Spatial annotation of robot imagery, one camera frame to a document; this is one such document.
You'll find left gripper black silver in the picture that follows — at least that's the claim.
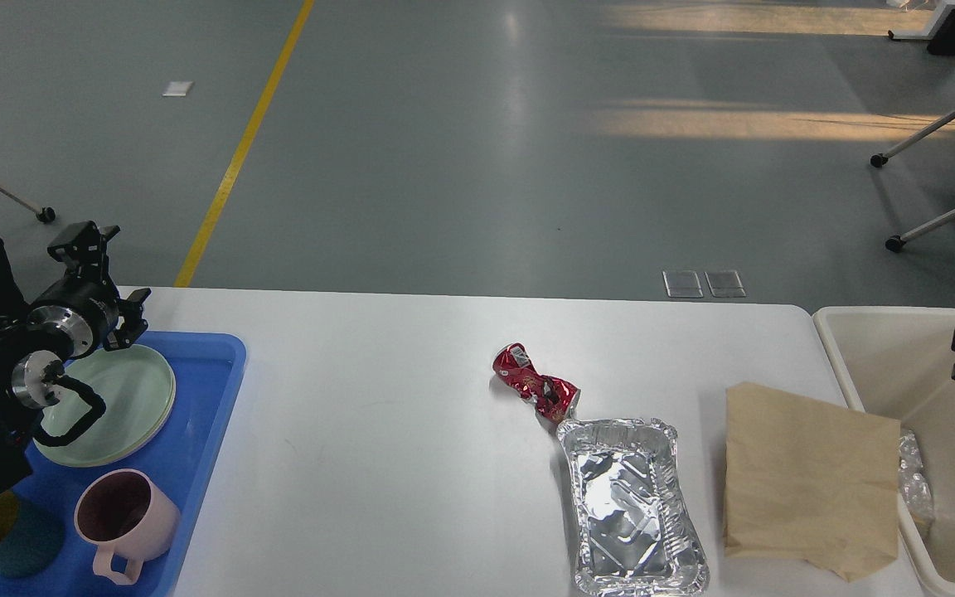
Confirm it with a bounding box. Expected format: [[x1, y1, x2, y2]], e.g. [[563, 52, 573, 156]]
[[23, 221, 152, 359]]

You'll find green plate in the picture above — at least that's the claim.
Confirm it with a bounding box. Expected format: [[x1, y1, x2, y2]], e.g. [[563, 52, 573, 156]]
[[35, 344, 176, 468]]

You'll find brown paper bag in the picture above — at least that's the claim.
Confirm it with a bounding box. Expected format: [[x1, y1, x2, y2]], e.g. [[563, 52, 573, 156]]
[[723, 382, 903, 582]]

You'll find pink mug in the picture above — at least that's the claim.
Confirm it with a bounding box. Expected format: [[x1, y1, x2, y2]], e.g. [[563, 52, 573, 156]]
[[73, 468, 182, 586]]

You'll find aluminium foil tray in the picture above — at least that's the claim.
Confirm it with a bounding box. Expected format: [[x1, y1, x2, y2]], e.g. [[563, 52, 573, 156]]
[[556, 417, 711, 596]]

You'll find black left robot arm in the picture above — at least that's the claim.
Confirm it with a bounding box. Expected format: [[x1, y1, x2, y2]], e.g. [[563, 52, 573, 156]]
[[0, 221, 151, 494]]

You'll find beige plastic bin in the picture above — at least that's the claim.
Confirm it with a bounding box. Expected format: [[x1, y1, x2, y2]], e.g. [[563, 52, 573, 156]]
[[812, 306, 955, 596]]

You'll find blue plastic tray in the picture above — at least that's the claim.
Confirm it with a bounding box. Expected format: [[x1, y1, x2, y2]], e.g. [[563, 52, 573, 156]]
[[0, 330, 247, 596]]

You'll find crumpled foil in bin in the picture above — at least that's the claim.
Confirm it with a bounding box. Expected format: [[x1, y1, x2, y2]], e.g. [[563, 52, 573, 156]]
[[899, 428, 935, 527]]

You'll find clear floor plate right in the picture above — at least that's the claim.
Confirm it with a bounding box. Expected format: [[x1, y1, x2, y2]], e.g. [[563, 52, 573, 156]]
[[705, 269, 747, 299]]

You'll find clear floor plate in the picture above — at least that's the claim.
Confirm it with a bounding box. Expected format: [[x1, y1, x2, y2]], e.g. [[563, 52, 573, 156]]
[[662, 269, 705, 299], [705, 269, 747, 299]]

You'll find teal yellow cup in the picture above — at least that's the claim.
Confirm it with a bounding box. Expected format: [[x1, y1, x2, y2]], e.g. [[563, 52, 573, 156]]
[[0, 490, 65, 579]]

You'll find clear floor plate left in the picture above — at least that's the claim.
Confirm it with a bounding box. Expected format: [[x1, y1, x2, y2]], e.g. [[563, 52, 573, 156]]
[[662, 269, 705, 299]]

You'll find crushed red can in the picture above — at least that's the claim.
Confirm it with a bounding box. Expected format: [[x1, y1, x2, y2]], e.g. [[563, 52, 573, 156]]
[[492, 342, 579, 425]]

